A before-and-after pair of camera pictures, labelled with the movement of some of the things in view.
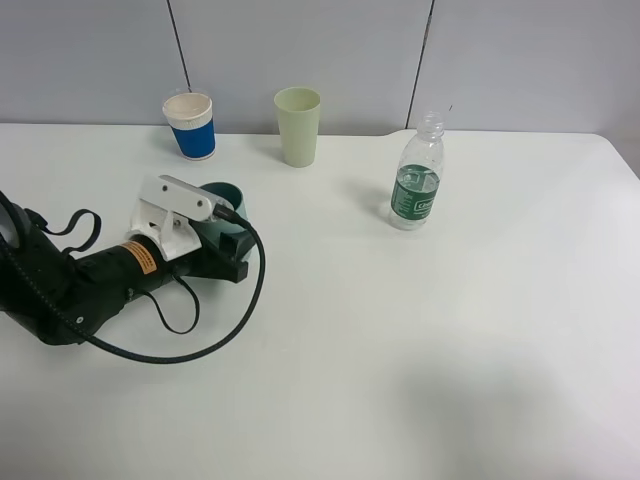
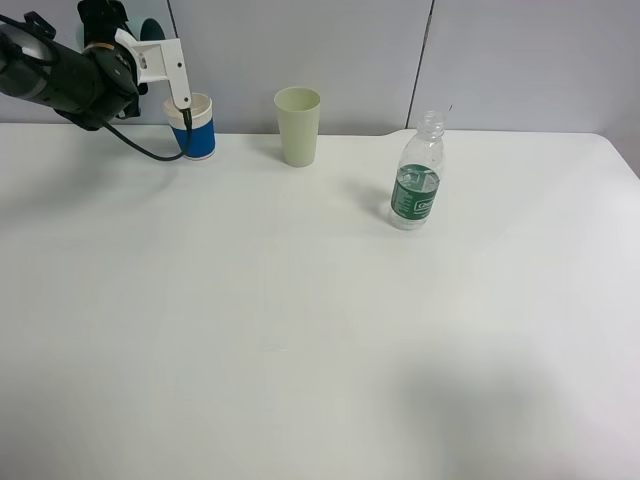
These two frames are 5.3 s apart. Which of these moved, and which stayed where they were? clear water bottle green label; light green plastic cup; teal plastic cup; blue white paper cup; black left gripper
Moved: black left gripper; teal plastic cup
Stayed: light green plastic cup; blue white paper cup; clear water bottle green label
